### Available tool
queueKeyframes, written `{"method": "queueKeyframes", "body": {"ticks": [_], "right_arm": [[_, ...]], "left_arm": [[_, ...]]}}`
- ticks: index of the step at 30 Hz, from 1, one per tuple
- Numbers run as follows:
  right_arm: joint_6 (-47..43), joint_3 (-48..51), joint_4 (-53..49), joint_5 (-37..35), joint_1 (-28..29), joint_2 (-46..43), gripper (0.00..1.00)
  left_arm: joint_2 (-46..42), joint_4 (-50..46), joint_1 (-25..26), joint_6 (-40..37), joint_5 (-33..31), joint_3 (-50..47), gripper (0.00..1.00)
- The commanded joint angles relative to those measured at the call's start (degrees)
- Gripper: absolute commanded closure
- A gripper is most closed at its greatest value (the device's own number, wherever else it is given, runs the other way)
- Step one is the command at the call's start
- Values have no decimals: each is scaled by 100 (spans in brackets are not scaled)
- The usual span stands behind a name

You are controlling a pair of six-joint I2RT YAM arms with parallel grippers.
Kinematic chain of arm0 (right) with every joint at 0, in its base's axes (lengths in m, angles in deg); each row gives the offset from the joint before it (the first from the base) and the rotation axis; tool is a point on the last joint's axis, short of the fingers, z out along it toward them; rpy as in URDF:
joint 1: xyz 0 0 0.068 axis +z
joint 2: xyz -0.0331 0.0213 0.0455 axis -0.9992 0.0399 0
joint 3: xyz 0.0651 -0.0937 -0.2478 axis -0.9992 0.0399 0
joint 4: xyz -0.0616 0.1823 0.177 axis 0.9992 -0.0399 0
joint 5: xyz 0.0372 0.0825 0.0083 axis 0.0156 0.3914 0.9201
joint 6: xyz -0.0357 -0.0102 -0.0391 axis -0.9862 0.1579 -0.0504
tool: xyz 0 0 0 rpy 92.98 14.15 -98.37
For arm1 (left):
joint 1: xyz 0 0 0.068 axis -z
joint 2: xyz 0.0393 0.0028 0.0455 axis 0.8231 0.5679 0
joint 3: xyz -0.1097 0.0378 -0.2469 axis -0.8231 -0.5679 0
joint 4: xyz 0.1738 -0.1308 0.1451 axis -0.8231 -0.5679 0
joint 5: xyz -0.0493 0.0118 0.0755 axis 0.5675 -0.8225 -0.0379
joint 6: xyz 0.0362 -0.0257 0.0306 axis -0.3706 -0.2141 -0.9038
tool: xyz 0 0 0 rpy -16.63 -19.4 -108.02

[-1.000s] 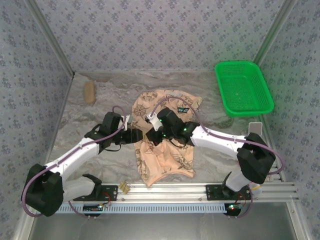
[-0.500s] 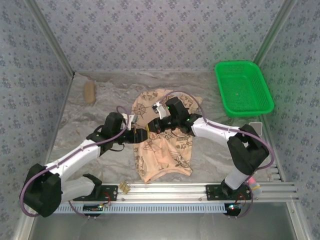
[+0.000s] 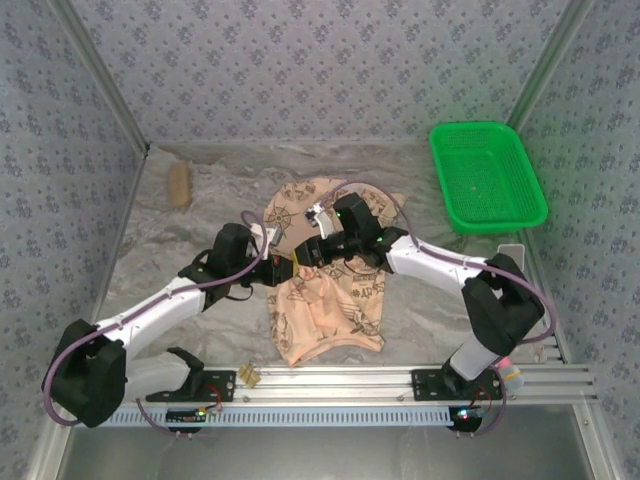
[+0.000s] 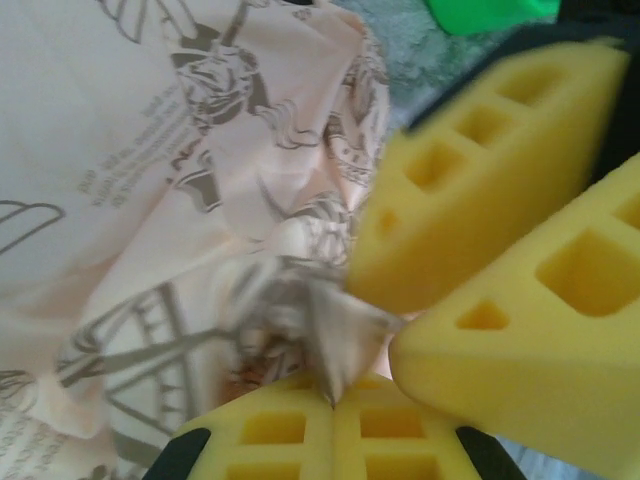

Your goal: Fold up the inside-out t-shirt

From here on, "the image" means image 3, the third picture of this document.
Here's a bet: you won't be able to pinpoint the peach printed t-shirt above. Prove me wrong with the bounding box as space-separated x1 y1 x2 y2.
262 175 407 369

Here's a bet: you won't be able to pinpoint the tan oval brush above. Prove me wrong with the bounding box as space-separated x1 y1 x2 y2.
167 162 194 210

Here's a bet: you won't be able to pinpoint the gold binder clips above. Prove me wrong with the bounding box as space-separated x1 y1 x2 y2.
237 362 264 387

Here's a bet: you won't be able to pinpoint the green plastic basket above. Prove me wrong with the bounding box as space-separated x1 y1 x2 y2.
428 121 550 235

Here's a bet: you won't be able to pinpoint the white phone stand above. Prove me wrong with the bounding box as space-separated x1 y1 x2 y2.
497 243 525 274

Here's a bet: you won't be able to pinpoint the left circuit board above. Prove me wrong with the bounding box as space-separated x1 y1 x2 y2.
165 407 224 426

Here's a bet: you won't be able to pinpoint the circuit board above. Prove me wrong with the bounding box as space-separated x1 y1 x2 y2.
448 407 489 431
165 407 224 426

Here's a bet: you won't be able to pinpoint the pink toy microphone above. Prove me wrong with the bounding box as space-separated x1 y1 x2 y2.
498 355 524 397

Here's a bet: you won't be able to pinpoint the right circuit board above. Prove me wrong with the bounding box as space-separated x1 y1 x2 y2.
448 407 489 431

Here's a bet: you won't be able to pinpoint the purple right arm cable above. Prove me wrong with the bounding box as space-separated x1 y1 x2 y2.
317 180 556 346

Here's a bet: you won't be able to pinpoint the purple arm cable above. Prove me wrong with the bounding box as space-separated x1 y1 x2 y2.
42 209 271 427
317 180 556 346

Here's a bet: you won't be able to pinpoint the aluminium front rail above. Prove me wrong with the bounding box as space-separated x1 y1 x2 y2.
53 364 599 405

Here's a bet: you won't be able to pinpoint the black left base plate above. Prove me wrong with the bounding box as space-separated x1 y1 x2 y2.
145 369 237 404

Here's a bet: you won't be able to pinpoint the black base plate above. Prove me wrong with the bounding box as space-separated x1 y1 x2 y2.
410 368 504 403
145 369 237 404

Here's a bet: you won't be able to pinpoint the white slotted cable duct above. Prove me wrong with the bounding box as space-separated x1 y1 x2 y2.
99 405 454 427

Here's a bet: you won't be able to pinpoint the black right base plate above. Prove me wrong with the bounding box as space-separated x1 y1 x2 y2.
410 368 504 403

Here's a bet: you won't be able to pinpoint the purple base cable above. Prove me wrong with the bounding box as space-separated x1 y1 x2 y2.
469 384 509 437
135 397 201 441

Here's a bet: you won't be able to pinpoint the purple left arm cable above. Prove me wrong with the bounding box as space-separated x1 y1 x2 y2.
42 209 271 427

